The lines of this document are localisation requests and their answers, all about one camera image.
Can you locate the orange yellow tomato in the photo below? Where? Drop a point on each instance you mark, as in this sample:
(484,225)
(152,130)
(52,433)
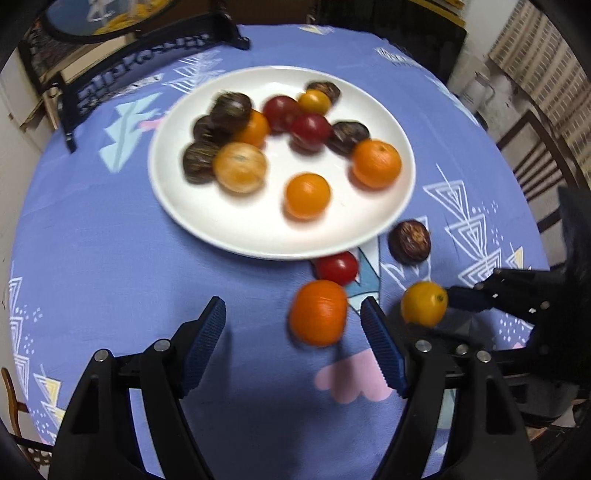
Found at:
(307,196)

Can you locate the black panel behind table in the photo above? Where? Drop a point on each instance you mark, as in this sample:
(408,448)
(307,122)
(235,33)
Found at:
(426,31)

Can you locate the dark water chestnut front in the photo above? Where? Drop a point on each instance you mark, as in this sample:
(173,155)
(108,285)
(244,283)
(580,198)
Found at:
(197,162)

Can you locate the black framed deer screen ornament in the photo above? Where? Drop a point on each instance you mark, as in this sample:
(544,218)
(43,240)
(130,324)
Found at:
(74,71)

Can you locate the large orange mandarin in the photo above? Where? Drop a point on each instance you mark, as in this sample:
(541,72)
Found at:
(318,313)

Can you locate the peeled orange mandarin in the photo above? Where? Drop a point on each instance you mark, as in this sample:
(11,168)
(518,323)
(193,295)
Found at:
(240,168)

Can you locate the wooden chair left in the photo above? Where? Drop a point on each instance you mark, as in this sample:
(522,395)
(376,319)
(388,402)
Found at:
(38,454)

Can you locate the small red tomato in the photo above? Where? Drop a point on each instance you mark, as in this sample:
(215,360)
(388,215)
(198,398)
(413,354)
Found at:
(341,268)

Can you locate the white thermos jug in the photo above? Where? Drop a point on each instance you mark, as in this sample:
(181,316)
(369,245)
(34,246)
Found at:
(478,92)

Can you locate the dark water chestnut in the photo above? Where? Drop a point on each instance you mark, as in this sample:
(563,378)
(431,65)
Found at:
(409,242)
(204,130)
(197,162)

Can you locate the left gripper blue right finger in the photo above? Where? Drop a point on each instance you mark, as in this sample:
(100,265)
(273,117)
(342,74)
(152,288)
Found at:
(386,344)

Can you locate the wooden chair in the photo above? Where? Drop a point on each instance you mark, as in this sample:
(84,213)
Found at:
(38,454)
(547,165)

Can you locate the white round plate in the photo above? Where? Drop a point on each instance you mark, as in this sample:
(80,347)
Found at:
(257,225)

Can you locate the small orange mandarin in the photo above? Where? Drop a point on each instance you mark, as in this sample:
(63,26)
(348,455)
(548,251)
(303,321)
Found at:
(255,132)

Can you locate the blue patterned tablecloth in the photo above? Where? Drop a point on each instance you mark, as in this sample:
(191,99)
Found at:
(98,264)

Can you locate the orange mandarin bottom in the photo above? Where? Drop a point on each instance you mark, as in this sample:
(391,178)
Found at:
(376,164)

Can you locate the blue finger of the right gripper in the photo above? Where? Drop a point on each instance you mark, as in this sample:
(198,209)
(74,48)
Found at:
(467,299)

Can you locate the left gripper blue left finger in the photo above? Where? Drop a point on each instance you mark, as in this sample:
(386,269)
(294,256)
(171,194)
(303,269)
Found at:
(198,341)

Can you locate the yellow tomato with stem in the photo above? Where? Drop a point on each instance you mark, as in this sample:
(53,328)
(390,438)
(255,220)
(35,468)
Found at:
(425,304)

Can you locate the wooden chair right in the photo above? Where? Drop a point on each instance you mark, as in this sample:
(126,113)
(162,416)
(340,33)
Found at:
(547,165)

